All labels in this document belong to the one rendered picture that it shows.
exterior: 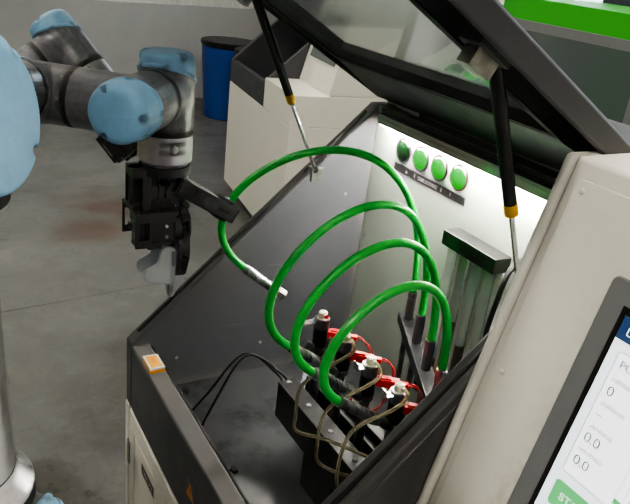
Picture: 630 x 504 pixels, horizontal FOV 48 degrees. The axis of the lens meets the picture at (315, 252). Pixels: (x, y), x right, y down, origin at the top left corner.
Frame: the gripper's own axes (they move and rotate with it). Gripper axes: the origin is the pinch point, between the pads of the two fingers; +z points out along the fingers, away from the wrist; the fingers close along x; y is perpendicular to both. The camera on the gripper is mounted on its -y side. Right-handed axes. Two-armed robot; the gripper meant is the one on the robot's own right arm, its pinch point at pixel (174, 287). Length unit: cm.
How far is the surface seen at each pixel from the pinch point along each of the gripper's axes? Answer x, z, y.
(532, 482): 49, 7, -29
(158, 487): -13, 51, -3
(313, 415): 4.9, 27.0, -25.0
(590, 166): 37, -29, -39
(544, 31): -183, -22, -260
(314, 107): -249, 33, -167
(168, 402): -11.6, 30.1, -3.7
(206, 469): 7.9, 30.1, -3.7
